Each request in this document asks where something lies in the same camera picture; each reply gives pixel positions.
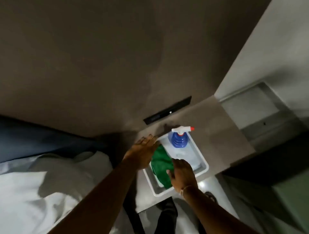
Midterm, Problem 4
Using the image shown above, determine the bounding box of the black wall switch panel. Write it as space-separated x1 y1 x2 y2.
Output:
143 96 192 125

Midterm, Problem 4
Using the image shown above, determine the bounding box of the blue white spray bottle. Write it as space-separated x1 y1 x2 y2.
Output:
161 126 202 170

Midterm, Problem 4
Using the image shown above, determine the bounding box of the grey bedside table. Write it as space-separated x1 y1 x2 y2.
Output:
134 95 256 214

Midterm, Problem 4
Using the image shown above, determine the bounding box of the person's left hand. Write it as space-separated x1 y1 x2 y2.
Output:
122 134 161 171

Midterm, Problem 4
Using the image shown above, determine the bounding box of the dark blue headboard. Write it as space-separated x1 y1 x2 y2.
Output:
0 115 114 164

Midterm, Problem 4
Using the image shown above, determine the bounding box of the green cloth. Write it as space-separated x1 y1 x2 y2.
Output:
151 144 175 190

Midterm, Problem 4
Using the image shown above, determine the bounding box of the white plastic tray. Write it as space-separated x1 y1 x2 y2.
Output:
142 131 209 197

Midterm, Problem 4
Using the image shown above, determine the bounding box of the person's right forearm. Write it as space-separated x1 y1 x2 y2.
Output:
182 185 261 234

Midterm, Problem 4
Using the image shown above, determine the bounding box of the green cabinet panel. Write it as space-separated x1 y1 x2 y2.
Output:
227 167 309 234

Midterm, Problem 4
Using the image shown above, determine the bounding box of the white bedding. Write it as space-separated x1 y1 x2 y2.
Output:
0 150 136 234

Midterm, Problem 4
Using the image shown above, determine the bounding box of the person's left forearm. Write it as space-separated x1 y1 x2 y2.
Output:
48 158 139 234

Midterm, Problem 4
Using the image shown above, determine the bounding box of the black sandal foot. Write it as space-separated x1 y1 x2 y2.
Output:
154 197 180 234

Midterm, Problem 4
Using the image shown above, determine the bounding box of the person's right hand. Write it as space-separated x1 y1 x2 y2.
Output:
166 158 199 194

